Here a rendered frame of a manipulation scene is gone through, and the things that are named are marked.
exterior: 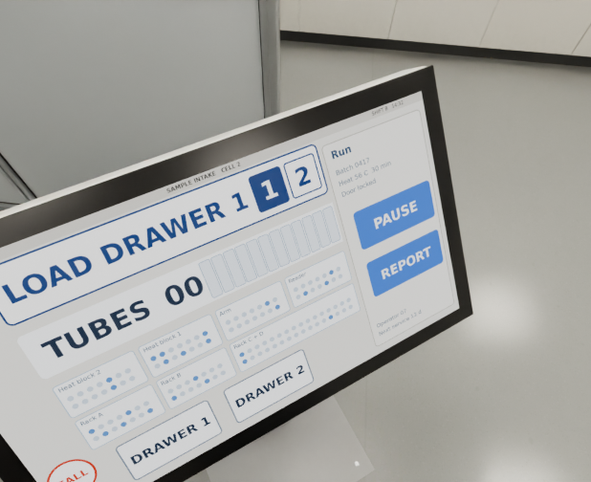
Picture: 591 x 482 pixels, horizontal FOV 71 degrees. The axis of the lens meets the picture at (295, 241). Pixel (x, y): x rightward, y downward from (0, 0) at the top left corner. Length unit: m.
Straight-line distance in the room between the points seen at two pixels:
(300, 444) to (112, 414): 1.03
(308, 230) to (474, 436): 1.27
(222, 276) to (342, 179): 0.15
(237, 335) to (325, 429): 1.04
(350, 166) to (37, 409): 0.36
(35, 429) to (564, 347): 1.68
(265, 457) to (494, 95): 2.10
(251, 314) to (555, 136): 2.22
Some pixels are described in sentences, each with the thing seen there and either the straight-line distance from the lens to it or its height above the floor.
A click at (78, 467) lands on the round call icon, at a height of 1.02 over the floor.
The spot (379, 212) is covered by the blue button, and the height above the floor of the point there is 1.10.
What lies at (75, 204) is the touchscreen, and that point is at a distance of 0.37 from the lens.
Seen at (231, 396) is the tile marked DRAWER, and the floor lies 1.01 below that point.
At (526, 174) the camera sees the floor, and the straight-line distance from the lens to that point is 2.24.
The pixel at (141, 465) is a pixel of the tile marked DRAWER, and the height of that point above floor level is 1.00.
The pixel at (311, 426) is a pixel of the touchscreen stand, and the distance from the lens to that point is 1.43.
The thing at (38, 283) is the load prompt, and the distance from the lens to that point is 0.39.
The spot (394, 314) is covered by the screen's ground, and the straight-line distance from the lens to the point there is 0.50.
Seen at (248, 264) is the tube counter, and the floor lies 1.11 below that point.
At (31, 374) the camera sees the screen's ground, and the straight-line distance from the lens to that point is 0.43.
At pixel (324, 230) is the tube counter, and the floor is 1.11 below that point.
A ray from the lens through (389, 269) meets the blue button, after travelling 0.48.
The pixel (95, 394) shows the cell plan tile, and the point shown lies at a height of 1.07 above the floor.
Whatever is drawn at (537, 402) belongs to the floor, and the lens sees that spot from 1.71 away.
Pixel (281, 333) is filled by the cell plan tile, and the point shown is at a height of 1.04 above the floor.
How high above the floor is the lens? 1.46
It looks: 58 degrees down
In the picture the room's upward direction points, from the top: 2 degrees clockwise
